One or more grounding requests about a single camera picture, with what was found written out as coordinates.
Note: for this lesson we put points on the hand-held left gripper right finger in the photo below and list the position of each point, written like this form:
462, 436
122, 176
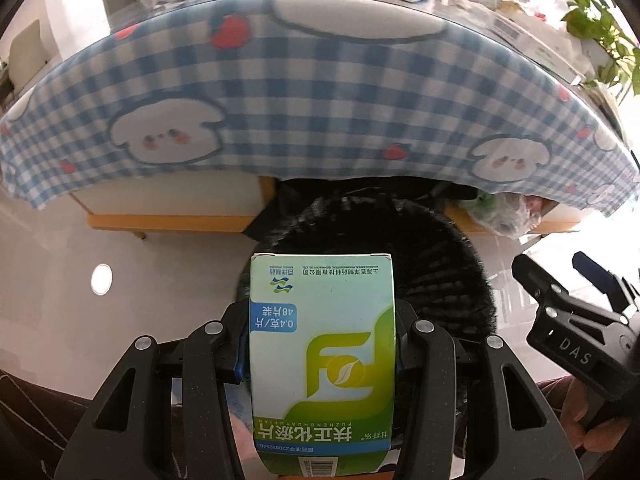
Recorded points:
412, 355

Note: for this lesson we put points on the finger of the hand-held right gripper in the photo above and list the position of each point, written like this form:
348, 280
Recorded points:
595, 272
535, 277

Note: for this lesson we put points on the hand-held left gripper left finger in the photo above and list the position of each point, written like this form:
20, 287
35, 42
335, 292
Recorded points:
243, 360

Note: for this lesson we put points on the green white medicine box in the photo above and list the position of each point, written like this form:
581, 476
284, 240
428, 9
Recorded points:
320, 350

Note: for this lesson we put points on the black trash bin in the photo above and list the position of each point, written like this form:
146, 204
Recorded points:
440, 280

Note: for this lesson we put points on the person's right hand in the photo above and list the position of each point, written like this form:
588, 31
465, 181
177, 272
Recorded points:
575, 405

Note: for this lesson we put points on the person's right leg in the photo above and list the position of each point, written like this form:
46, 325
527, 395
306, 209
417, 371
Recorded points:
552, 395

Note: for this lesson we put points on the person's leg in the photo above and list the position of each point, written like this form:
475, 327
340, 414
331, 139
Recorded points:
552, 395
30, 425

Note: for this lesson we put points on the clear plastic bag bundle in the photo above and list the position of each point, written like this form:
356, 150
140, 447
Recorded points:
505, 215

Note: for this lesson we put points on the wooden table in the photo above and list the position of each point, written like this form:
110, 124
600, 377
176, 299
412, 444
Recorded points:
165, 221

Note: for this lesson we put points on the black plastic bag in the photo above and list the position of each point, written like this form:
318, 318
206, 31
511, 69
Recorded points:
310, 195

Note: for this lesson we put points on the person's left leg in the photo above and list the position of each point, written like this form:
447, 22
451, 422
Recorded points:
30, 425

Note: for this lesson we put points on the white cardboard box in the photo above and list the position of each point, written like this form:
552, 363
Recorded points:
535, 42

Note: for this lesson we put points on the green potted plant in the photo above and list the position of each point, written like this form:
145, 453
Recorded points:
605, 25

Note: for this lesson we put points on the blue checked printed tablecloth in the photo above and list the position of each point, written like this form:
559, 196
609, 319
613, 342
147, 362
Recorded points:
320, 110

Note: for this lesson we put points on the white dining chair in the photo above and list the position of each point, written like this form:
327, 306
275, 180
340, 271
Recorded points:
30, 55

